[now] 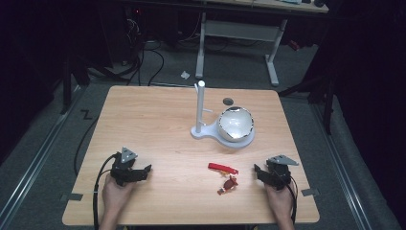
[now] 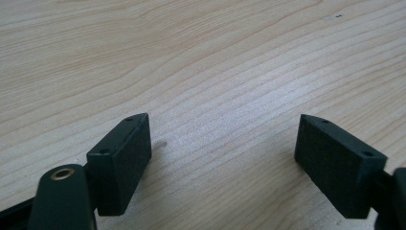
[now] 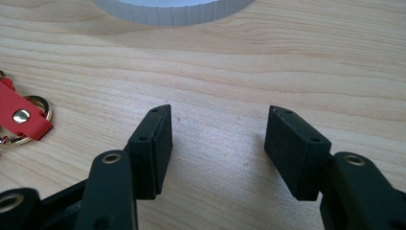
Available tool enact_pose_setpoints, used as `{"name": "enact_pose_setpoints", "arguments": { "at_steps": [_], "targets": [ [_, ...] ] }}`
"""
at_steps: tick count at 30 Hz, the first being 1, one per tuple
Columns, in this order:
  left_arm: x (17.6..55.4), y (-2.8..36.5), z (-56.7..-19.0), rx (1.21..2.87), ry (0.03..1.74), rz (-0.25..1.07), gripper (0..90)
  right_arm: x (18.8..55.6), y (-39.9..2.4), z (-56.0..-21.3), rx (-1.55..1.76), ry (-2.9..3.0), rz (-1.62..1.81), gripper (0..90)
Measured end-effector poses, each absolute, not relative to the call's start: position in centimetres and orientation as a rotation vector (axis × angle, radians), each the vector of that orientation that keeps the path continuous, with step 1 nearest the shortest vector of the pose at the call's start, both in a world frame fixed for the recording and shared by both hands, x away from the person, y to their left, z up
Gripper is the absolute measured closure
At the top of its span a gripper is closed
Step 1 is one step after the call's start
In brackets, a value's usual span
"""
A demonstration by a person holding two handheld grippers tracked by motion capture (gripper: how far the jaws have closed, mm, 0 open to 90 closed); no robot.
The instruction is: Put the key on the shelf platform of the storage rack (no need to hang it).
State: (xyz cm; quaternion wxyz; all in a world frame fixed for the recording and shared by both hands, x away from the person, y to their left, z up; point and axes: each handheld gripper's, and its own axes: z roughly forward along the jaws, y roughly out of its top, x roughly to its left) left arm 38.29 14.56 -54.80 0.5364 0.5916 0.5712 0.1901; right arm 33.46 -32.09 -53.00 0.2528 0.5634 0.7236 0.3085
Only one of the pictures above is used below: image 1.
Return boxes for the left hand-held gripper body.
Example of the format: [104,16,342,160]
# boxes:
[109,146,146,187]

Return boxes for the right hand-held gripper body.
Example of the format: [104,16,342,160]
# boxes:
[265,154,300,192]

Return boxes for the person's right hand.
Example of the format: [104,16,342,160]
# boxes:
[263,180,297,222]

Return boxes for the person's left hand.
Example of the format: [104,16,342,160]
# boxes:
[101,173,136,222]

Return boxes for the crumpled red candy wrapper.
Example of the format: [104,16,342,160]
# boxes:
[216,174,239,196]

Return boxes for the red strip wrapper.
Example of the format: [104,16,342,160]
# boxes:
[207,162,239,175]

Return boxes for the white bowl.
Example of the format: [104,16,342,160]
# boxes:
[216,105,256,143]

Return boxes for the white stand with pole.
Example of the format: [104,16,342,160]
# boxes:
[190,80,256,150]

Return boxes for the white-legged desk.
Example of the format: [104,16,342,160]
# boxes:
[178,0,329,87]

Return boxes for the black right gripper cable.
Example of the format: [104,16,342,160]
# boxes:
[281,174,300,225]

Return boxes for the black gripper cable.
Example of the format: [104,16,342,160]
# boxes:
[92,152,121,230]
[281,174,300,225]

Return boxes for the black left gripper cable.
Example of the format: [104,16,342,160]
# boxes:
[92,152,121,230]

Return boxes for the black cable beside table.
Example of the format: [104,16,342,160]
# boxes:
[73,115,101,177]

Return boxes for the metal floor rail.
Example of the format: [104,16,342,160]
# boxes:
[0,85,84,230]
[310,102,375,230]

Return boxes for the black floor cables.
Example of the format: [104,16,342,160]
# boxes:
[85,9,205,87]

